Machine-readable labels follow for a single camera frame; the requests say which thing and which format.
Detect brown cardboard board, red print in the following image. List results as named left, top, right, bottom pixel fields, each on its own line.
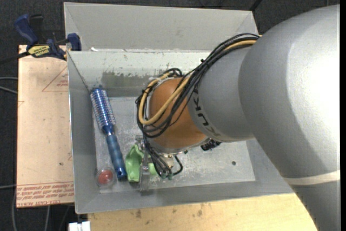
left=16, top=44, right=75, bottom=209

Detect black cylinder on white bracket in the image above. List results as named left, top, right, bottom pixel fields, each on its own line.
left=200, top=140, right=222, bottom=152

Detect green plastic toy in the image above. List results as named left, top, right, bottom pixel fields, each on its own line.
left=125, top=144, right=157, bottom=183

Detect grey metal bin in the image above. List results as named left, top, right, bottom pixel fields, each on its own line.
left=63, top=2, right=295, bottom=215

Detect clear tube with red cap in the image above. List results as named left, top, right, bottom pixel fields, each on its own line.
left=94, top=127, right=118, bottom=187

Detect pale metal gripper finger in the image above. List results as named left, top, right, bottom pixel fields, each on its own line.
left=135, top=137, right=148, bottom=157
left=138, top=162, right=151, bottom=192

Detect blue round hairbrush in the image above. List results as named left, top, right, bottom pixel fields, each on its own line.
left=90, top=87, right=128, bottom=181

